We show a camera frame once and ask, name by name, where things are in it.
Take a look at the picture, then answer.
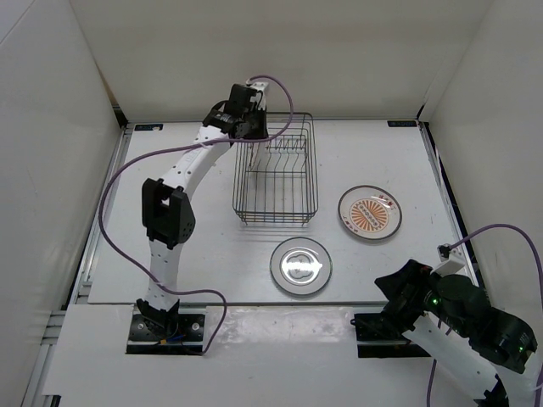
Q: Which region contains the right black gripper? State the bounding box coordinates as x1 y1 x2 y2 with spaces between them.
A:
374 259 471 337

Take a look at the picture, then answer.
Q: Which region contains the left blue corner label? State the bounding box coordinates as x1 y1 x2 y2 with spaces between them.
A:
134 123 164 131

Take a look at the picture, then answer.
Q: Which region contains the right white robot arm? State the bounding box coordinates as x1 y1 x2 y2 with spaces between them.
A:
375 259 541 406

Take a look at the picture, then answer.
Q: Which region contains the blue corner label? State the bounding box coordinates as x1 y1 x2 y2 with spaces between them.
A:
134 123 164 131
387 120 417 128

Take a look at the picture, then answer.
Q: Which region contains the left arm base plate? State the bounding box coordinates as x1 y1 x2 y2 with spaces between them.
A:
126 312 205 356

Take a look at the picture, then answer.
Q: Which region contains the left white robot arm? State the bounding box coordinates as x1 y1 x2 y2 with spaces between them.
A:
137 81 268 339

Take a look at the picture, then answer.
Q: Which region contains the right blue corner label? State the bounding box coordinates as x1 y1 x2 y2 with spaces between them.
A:
387 120 417 128

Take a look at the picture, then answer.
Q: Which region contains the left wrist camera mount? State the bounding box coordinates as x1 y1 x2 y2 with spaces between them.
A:
246 81 270 96

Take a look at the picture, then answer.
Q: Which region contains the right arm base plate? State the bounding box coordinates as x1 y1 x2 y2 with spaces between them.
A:
350 313 430 359

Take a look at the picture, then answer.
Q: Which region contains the white plate grey swirl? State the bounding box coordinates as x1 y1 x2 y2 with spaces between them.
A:
269 237 333 298

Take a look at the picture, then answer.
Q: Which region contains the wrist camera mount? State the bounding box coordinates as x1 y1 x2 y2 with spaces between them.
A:
246 81 270 96
433 244 465 277

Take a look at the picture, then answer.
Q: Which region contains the orange sunburst plate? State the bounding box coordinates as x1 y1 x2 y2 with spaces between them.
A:
337 185 403 242

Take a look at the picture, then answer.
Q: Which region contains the grey wire dish rack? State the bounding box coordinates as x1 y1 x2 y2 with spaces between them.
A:
232 112 319 226

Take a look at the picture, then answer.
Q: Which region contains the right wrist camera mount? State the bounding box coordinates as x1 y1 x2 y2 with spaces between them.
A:
433 244 465 277

